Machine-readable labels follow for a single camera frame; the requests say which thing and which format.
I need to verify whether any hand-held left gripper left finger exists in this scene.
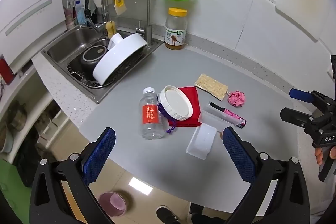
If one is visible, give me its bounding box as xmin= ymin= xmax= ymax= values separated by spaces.
xmin=29 ymin=127 xmax=116 ymax=224

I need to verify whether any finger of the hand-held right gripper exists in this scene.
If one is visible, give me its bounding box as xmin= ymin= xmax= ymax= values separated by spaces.
xmin=289 ymin=88 xmax=336 ymax=110
xmin=280 ymin=107 xmax=317 ymax=130

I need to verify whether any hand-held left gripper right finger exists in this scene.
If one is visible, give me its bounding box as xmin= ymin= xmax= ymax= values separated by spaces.
xmin=223 ymin=126 xmax=310 ymax=224

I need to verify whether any person's right hand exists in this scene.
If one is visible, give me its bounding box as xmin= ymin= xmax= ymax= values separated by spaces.
xmin=315 ymin=146 xmax=336 ymax=166

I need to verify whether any clear plastic box lid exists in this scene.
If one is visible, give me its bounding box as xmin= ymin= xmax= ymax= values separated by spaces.
xmin=186 ymin=123 xmax=217 ymax=160

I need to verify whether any clear plastic box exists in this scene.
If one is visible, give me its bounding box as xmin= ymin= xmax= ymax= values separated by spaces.
xmin=199 ymin=104 xmax=238 ymax=130

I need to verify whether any pink bin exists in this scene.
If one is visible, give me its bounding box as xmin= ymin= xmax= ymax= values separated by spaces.
xmin=98 ymin=191 xmax=128 ymax=217

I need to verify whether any crumpled pink glove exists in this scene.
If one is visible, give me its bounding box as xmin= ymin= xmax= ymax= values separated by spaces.
xmin=227 ymin=91 xmax=246 ymax=108

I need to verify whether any clear bottle with red label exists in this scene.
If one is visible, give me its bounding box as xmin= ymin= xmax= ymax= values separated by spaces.
xmin=139 ymin=87 xmax=165 ymax=140

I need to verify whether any red cloth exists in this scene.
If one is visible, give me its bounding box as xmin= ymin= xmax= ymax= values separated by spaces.
xmin=168 ymin=86 xmax=202 ymax=127

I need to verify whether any beige loofah sponge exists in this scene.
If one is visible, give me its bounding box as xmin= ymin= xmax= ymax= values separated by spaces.
xmin=194 ymin=73 xmax=229 ymax=101

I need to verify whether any large white jar lid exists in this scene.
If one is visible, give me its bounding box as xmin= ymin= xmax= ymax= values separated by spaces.
xmin=157 ymin=85 xmax=194 ymax=121

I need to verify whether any person's black shoe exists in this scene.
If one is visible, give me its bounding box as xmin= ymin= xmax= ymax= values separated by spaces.
xmin=156 ymin=206 xmax=181 ymax=224

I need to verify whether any white round pot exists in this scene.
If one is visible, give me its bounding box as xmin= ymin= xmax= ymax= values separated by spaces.
xmin=92 ymin=33 xmax=149 ymax=85

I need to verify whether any black frying pan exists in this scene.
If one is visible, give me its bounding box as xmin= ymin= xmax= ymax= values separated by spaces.
xmin=80 ymin=45 xmax=108 ymax=78

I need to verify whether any stainless steel sink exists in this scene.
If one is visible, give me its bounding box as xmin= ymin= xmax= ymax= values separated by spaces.
xmin=42 ymin=25 xmax=164 ymax=104

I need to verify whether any yellow sponge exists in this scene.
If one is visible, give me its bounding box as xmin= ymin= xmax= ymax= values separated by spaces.
xmin=105 ymin=21 xmax=117 ymax=39

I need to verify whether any red item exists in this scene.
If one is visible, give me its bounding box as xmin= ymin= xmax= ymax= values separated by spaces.
xmin=0 ymin=54 xmax=15 ymax=86

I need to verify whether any honey jar with yellow lid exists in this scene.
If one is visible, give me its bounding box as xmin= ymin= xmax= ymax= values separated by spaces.
xmin=164 ymin=7 xmax=188 ymax=51

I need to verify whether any pink bottle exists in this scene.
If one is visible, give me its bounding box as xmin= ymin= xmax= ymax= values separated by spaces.
xmin=64 ymin=7 xmax=76 ymax=29

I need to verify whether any blue bottle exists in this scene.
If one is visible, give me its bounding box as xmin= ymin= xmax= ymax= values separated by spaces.
xmin=76 ymin=5 xmax=89 ymax=25

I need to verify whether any slim steel faucet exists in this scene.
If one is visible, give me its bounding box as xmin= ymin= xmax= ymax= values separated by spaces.
xmin=117 ymin=0 xmax=153 ymax=46

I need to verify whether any white kitchen appliance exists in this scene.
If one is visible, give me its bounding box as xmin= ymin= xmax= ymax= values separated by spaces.
xmin=0 ymin=0 xmax=67 ymax=74

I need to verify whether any purple white drawstring pouch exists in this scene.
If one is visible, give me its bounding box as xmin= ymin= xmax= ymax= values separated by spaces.
xmin=157 ymin=99 xmax=179 ymax=135

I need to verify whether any wire dish rack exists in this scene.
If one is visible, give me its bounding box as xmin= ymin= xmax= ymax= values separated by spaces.
xmin=66 ymin=55 xmax=147 ymax=89

